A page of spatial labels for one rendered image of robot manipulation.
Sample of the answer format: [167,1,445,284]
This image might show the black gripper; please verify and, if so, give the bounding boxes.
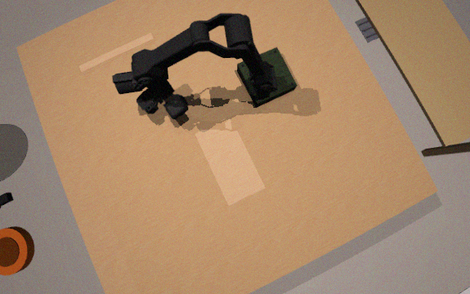
[151,79,188,119]

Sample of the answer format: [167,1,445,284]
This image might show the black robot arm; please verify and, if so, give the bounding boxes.
[113,13,278,114]

